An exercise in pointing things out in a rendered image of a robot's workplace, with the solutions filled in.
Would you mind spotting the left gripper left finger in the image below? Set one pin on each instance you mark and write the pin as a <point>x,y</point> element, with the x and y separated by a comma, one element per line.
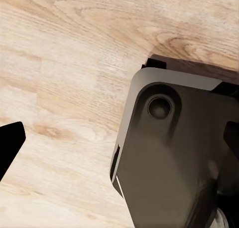
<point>12,137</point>

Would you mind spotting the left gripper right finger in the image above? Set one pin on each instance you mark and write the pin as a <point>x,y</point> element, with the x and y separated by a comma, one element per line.
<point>231,137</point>

